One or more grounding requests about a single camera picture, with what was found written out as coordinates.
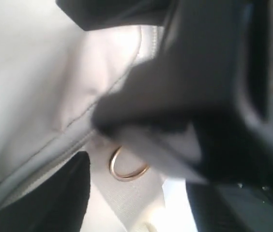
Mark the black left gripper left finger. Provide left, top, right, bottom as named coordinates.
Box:
left=0, top=151, right=91, bottom=232

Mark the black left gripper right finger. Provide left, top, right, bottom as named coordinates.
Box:
left=92, top=0, right=273, bottom=184

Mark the metal zipper pull ring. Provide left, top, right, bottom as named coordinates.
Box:
left=109, top=146, right=150, bottom=182

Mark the beige duffel bag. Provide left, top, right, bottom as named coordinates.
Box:
left=0, top=0, right=197, bottom=232

